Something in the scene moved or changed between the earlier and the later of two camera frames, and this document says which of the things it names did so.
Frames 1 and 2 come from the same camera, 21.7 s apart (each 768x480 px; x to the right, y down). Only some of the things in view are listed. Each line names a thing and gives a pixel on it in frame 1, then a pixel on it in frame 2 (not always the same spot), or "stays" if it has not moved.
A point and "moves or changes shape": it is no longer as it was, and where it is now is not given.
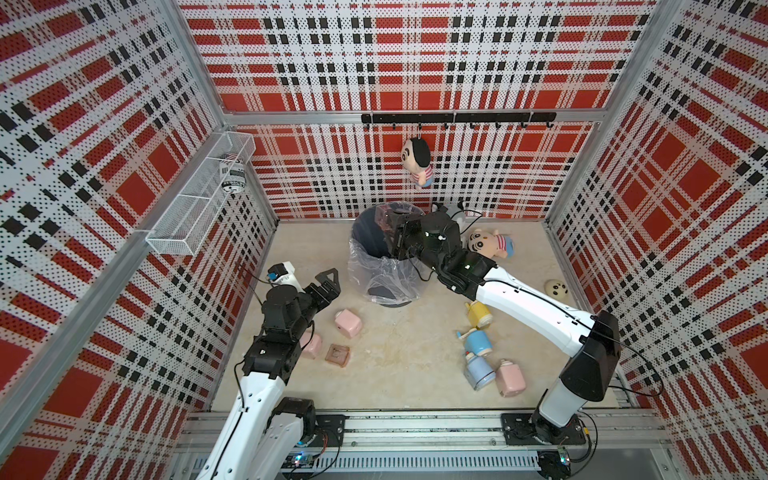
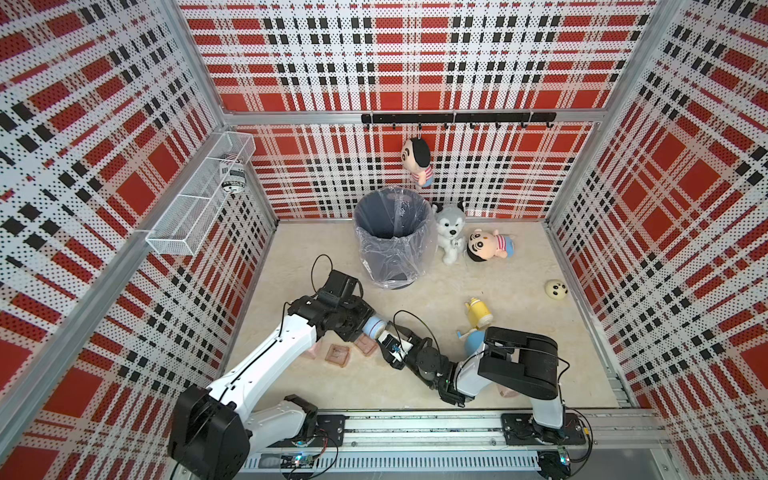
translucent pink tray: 382,218 -> 366,344
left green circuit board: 299,460 stays
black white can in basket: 232,174 stays
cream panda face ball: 557,289 stays
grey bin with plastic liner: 382,277 moves or changes shape
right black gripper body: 410,241 -> 411,360
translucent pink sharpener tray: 337,355 stays
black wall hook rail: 458,117 stays
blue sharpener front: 478,371 moves or changes shape
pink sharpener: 313,349 stays
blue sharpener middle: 477,341 stays
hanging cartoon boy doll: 416,157 stays
